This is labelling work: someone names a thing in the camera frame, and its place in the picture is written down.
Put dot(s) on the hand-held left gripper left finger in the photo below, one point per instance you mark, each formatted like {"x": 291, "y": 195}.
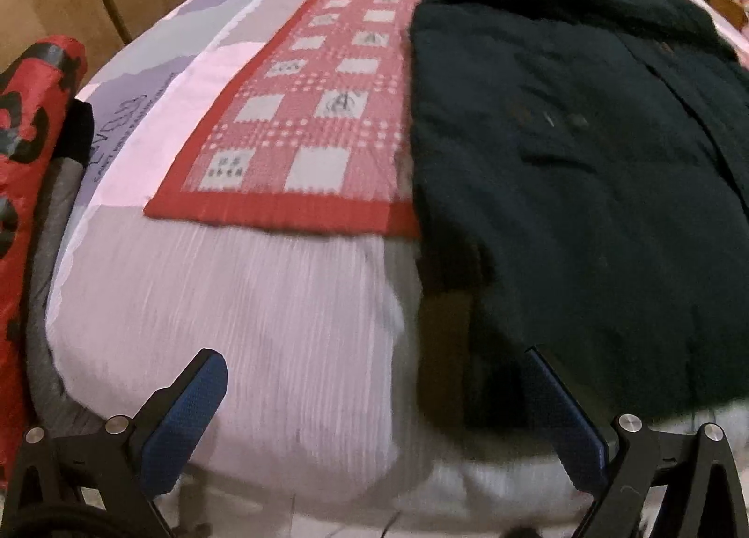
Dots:
{"x": 184, "y": 418}

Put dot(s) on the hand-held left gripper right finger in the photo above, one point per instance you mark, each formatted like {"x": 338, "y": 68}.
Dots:
{"x": 564, "y": 421}

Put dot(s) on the dark navy padded jacket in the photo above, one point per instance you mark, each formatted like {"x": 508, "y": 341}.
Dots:
{"x": 573, "y": 163}

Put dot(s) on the bed with patchwork quilt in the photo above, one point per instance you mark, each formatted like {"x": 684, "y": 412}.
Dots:
{"x": 263, "y": 339}

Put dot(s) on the red bag with black print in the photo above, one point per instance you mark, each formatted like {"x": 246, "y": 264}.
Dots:
{"x": 29, "y": 175}

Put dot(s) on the red checkered mat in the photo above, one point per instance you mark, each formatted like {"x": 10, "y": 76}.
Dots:
{"x": 327, "y": 105}

